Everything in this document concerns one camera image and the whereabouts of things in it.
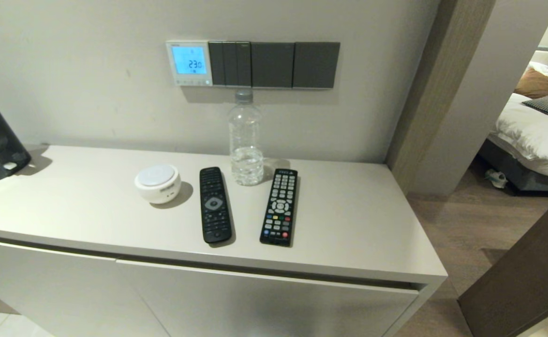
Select dark grey bed base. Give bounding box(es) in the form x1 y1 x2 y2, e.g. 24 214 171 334
478 137 548 196

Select wide white cabinet door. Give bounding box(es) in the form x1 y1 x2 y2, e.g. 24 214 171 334
0 238 169 337

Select grey single wall switch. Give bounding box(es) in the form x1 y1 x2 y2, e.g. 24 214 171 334
293 42 341 89
251 42 296 89

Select clear plastic water bottle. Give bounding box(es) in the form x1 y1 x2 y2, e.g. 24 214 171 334
228 90 265 186

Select white round smart speaker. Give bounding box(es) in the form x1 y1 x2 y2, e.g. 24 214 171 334
134 164 182 205

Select grey triple wall switch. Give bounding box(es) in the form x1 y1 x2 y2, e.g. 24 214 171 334
208 41 252 88

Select brown pillow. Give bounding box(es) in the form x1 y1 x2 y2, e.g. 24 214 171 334
514 66 548 99

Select black remote coloured buttons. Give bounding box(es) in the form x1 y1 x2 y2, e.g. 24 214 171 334
259 168 299 247

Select white sideboard cabinet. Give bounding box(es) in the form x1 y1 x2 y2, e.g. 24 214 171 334
0 144 449 337

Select dark wooden door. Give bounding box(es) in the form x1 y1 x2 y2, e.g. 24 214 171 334
457 187 548 337

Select bed with white bedding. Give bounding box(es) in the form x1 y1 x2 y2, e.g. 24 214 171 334
487 90 548 178

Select slim black remote control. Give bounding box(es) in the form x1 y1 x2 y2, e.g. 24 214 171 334
199 167 233 244

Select wooden door frame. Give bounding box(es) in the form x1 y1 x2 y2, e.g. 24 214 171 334
386 0 497 193

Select small item on floor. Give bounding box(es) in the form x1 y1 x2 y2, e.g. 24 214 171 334
485 168 509 189

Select white wall thermostat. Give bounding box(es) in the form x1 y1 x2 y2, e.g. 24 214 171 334
165 40 214 87

